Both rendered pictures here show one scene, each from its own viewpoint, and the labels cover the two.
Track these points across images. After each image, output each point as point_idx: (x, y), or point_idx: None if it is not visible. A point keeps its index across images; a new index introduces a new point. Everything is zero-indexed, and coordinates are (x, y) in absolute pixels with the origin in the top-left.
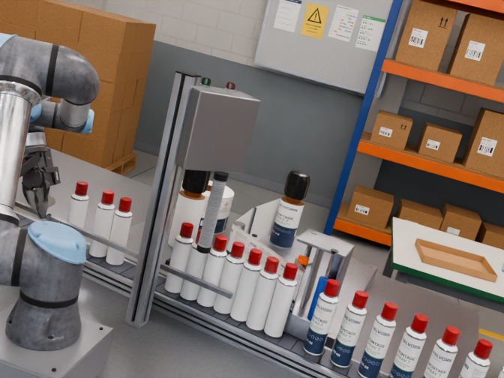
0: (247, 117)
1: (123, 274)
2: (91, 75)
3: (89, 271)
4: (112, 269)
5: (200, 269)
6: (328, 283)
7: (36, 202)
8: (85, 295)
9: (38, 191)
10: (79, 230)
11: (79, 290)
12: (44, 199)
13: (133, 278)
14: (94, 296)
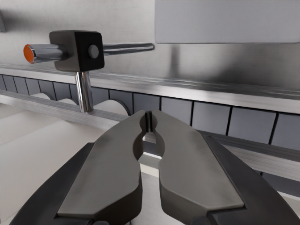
0: None
1: (21, 79)
2: None
3: (69, 72)
4: (34, 82)
5: None
6: None
7: (162, 147)
8: (51, 20)
9: (112, 191)
10: (33, 100)
11: (63, 27)
12: (86, 148)
13: (12, 79)
14: (46, 29)
